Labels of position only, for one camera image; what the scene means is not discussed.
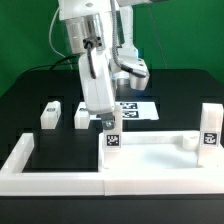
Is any white desk top tray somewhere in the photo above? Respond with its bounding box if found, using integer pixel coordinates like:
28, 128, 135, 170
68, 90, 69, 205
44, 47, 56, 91
97, 130, 224, 174

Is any black cable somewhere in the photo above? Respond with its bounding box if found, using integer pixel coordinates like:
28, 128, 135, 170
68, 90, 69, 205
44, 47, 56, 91
13, 54, 81, 84

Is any white U-shaped fence frame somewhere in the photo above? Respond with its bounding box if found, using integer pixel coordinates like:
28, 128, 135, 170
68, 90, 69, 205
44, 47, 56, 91
0, 133, 224, 196

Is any white cable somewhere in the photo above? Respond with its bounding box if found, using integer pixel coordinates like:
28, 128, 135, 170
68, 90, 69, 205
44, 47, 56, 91
48, 6, 75, 71

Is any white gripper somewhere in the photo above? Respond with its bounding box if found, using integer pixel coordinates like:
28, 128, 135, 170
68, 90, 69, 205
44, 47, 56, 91
78, 49, 115, 130

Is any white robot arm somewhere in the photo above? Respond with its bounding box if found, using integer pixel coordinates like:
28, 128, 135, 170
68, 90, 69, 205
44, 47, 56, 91
58, 0, 165, 130

